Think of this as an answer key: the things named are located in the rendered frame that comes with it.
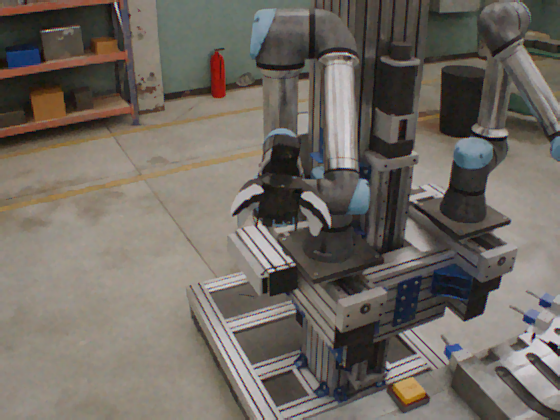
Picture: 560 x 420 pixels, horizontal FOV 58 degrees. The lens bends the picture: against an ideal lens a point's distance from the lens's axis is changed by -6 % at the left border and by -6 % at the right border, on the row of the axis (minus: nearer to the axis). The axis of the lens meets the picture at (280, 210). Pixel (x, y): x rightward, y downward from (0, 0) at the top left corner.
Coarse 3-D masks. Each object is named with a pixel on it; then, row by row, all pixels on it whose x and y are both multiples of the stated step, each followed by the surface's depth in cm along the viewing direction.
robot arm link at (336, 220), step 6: (318, 168) 142; (306, 174) 142; (312, 174) 139; (318, 174) 138; (330, 216) 140; (336, 216) 140; (342, 216) 140; (348, 216) 141; (336, 222) 140; (342, 222) 141; (348, 222) 142
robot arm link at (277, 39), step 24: (264, 24) 117; (288, 24) 117; (312, 24) 117; (264, 48) 119; (288, 48) 119; (312, 48) 119; (264, 72) 124; (288, 72) 122; (264, 96) 128; (288, 96) 126; (264, 120) 131; (288, 120) 129
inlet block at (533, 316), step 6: (510, 306) 155; (516, 306) 154; (522, 312) 152; (528, 312) 151; (534, 312) 151; (546, 312) 148; (522, 318) 151; (528, 318) 149; (534, 318) 148; (540, 318) 146; (546, 318) 146; (552, 318) 147; (534, 324) 148; (540, 324) 146; (546, 324) 145
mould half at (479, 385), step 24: (528, 336) 139; (504, 360) 131; (552, 360) 131; (456, 384) 133; (480, 384) 124; (504, 384) 124; (528, 384) 124; (480, 408) 125; (504, 408) 118; (528, 408) 118; (552, 408) 116
